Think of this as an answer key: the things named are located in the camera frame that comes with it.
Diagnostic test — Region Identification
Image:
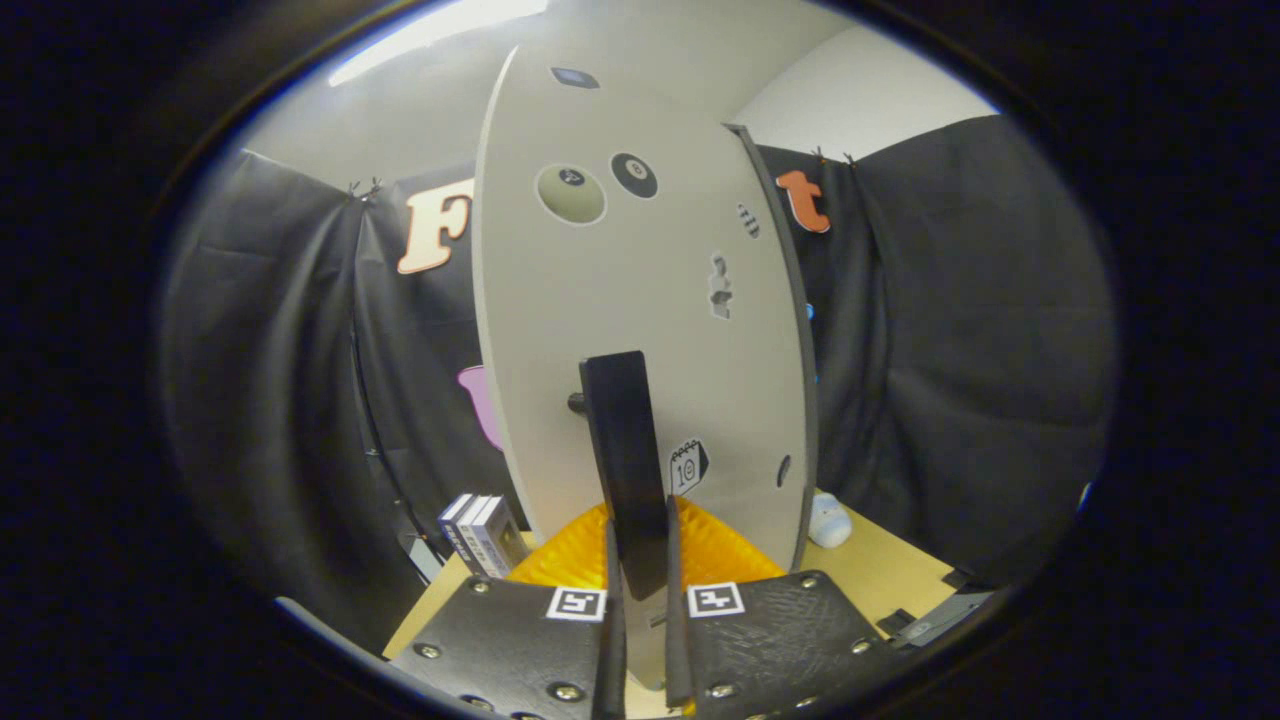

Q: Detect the white blue tube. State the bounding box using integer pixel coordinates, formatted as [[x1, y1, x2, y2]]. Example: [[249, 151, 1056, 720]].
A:
[[806, 492, 854, 549]]

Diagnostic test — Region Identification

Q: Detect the black backdrop cloth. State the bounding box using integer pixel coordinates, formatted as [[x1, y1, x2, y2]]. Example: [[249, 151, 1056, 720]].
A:
[[160, 115, 1116, 601]]

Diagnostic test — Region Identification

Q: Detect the thin black stand pole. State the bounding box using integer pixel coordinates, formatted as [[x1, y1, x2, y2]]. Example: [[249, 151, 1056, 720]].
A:
[[348, 300, 441, 581]]

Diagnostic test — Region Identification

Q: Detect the white spine book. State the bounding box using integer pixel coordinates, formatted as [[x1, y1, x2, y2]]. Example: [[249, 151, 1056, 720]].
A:
[[455, 495, 506, 579]]

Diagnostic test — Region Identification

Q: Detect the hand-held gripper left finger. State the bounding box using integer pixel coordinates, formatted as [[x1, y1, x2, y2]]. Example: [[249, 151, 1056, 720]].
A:
[[385, 500, 629, 720]]

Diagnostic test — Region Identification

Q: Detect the dark grey cabinet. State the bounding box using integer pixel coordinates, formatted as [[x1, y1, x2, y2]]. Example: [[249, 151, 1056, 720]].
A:
[[722, 122, 821, 573]]

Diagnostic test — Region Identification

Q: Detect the grey blue cover book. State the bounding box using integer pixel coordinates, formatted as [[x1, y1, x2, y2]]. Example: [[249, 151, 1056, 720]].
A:
[[470, 497, 531, 574]]

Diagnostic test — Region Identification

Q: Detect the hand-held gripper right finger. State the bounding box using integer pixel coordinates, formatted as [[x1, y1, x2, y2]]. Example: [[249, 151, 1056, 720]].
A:
[[664, 497, 906, 720]]

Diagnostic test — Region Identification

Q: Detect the dark grey flat object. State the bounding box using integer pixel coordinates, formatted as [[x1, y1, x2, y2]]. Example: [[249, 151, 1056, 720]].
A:
[[880, 570, 1001, 649]]

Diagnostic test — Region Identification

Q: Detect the black door handle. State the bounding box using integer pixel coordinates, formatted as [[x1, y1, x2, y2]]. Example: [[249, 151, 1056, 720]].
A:
[[568, 350, 673, 601]]

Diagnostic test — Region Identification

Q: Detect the white cabinet door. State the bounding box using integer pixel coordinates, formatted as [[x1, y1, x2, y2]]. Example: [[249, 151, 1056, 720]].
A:
[[472, 45, 809, 691]]

